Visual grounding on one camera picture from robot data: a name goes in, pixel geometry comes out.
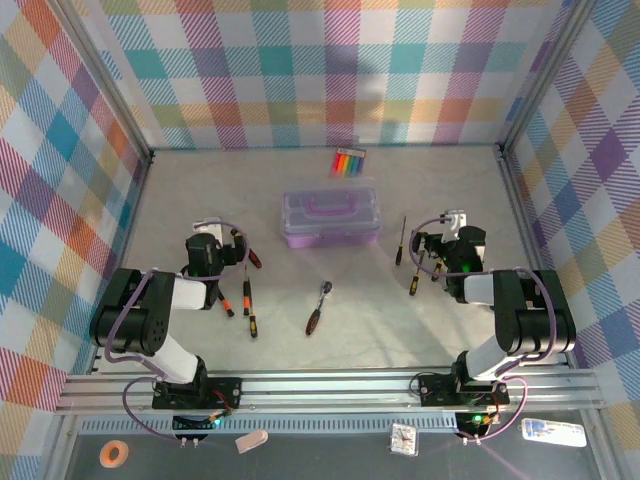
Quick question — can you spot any black controller board green light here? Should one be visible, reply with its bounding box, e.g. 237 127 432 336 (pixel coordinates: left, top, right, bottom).
455 410 503 445
172 413 224 447

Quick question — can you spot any ratchet screwdriver black red handle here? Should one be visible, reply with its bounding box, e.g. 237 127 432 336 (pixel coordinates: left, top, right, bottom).
305 280 335 337

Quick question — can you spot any pack of rainbow coloured markers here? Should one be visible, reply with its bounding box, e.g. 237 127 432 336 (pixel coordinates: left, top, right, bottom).
329 146 368 179

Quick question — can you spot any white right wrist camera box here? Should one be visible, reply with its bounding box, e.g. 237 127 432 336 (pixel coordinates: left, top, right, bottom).
442 211 469 246

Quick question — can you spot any slotted grey cable duct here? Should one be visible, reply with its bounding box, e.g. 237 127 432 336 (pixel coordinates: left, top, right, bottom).
79 418 459 434

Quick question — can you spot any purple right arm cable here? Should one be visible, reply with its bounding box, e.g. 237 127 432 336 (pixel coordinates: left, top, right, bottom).
409 215 560 444

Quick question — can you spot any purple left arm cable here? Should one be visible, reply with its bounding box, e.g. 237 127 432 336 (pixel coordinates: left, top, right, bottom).
102 218 250 442

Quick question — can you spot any white label card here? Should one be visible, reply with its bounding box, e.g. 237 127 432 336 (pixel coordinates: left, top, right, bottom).
521 418 588 448

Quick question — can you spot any black screwdriver with orange band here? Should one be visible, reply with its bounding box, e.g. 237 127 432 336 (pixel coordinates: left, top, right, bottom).
214 284 237 320

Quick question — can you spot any purple toolbox with clear lid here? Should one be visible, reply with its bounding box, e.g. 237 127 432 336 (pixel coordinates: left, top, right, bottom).
280 186 385 250

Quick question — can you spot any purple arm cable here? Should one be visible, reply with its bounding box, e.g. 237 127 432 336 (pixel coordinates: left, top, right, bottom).
409 215 560 444
102 218 250 442

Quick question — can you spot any aluminium table edge rail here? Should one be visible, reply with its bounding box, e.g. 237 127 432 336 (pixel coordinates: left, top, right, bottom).
492 143 574 369
87 149 155 375

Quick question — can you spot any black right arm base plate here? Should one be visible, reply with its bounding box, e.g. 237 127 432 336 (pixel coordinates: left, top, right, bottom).
417 373 511 407

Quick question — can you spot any pink eraser block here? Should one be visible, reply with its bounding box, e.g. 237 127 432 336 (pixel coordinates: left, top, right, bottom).
234 428 269 455

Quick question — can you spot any thin black orange handle screwdriver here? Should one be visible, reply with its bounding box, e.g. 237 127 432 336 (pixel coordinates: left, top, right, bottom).
395 215 408 267

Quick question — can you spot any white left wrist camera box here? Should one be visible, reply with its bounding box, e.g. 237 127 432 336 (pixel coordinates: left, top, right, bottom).
193 218 224 247

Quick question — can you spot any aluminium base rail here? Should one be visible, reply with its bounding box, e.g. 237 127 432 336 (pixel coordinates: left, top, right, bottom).
54 368 609 416

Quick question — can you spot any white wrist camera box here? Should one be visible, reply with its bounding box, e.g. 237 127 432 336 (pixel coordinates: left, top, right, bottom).
193 218 224 247
442 211 469 246

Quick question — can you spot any aluminium frame post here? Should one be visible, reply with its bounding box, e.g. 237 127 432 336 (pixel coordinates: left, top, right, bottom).
47 0 154 164
494 0 600 151

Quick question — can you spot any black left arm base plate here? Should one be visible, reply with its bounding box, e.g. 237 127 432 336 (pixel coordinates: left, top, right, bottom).
151 377 244 411

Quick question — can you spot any small white clock box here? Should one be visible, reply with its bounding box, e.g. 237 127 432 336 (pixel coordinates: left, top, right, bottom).
388 422 420 457

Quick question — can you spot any orange tape roll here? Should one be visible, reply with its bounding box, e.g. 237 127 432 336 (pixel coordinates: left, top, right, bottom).
99 439 130 469

